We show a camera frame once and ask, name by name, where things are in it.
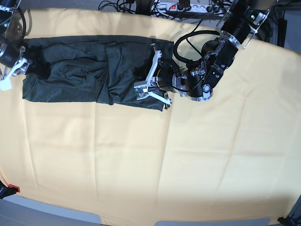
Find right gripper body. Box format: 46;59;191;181
0;46;32;81

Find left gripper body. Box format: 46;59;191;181
145;43;182;110

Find dark teal long-sleeve shirt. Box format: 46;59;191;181
23;35;174;111

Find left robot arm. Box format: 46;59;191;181
134;0;276;108

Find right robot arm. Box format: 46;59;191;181
0;0;50;84

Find white power strip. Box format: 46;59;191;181
154;1;211;14

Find yellow table cover cloth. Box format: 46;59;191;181
0;8;301;226

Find red and black clamp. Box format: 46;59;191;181
0;181;20;199

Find black corner clamp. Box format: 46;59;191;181
278;217;301;226

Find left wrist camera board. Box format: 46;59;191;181
134;81;149;100

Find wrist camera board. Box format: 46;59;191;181
0;78;12;91
134;81;149;100

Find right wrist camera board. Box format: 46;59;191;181
0;78;12;91

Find tangled black cables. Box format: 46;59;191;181
97;0;156;16

